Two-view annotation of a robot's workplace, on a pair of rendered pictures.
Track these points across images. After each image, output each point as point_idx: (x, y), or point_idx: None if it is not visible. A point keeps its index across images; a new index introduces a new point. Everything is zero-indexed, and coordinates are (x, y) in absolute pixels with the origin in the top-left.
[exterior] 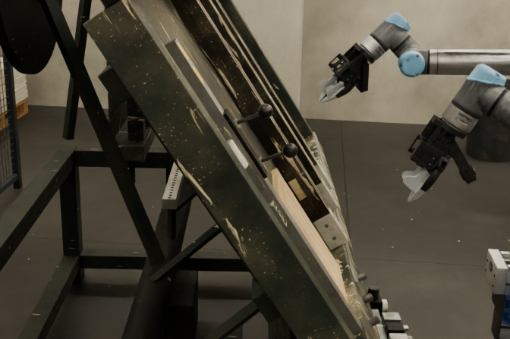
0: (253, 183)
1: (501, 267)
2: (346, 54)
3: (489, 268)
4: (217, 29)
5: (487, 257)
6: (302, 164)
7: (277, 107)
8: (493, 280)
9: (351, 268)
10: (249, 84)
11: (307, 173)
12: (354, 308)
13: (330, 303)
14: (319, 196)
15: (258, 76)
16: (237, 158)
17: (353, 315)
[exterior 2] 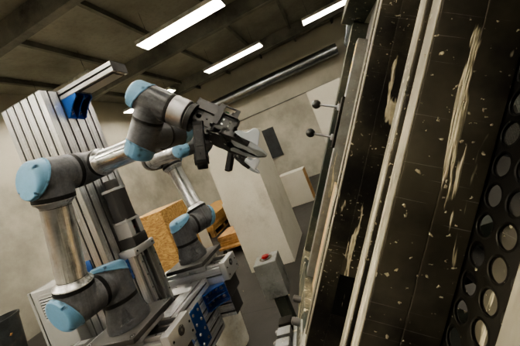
0: (330, 129)
1: (183, 311)
2: (216, 107)
3: (182, 333)
4: None
5: (172, 340)
6: (323, 264)
7: (372, 261)
8: (190, 327)
9: (301, 337)
10: (355, 100)
11: (319, 281)
12: (308, 286)
13: (314, 200)
14: (311, 299)
15: (410, 122)
16: (333, 115)
17: (309, 259)
